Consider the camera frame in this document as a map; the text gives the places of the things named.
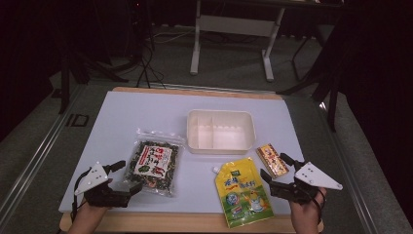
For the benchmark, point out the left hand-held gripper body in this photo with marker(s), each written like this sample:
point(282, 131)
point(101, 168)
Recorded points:
point(97, 182)

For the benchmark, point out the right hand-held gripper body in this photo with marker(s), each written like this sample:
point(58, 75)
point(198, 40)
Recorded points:
point(315, 178)

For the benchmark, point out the yellow spouted sauce pouch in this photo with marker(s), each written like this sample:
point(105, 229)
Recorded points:
point(242, 191)

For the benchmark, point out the clear bag of dried seaweed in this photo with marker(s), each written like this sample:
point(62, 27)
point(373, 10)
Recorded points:
point(152, 162)

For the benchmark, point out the white plastic container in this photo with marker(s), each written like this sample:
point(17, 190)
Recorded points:
point(220, 136)

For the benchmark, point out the person's left hand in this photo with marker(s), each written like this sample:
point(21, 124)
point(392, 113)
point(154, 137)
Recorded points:
point(86, 217)

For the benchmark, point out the person's right hand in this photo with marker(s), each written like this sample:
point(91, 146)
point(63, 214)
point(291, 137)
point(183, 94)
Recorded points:
point(305, 217)

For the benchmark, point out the small orange seasoning packet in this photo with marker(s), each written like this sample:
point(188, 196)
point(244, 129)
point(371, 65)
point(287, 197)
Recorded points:
point(271, 160)

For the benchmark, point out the white table mat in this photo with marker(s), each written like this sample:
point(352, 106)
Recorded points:
point(130, 113)

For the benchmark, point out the black tripod stand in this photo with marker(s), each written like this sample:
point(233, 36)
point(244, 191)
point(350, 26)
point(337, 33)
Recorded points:
point(331, 107)
point(65, 81)

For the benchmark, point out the metal floor rail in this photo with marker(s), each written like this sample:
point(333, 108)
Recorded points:
point(350, 175)
point(39, 152)

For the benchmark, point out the black floor bracket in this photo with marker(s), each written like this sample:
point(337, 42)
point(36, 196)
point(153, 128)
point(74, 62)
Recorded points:
point(78, 120)

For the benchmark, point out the white metal desk frame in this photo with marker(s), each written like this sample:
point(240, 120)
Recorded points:
point(237, 26)

